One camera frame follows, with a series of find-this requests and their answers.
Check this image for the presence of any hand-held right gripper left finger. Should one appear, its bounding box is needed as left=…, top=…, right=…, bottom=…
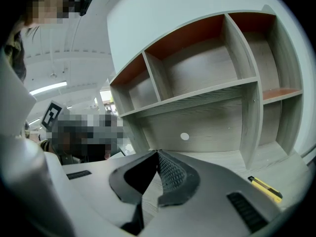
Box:
left=61, top=149, right=158, bottom=237

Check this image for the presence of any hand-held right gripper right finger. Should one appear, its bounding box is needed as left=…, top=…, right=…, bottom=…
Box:
left=137, top=149, right=282, bottom=237

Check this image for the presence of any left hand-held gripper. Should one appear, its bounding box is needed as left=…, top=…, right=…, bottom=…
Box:
left=39, top=100, right=66, bottom=131

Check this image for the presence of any yellow utility knife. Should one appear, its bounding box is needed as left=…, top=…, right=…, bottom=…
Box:
left=247, top=175, right=283, bottom=204

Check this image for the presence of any long ceiling light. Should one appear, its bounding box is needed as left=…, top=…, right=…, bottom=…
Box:
left=29, top=80, right=68, bottom=96

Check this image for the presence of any grey wooden shelf hutch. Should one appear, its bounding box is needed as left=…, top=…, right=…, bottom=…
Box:
left=108, top=4, right=305, bottom=170

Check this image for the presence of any person's head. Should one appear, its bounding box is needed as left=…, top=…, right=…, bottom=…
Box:
left=24, top=0, right=78, bottom=27

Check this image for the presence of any black head-mounted camera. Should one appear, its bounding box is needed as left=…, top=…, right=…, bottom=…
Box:
left=79, top=0, right=95, bottom=17

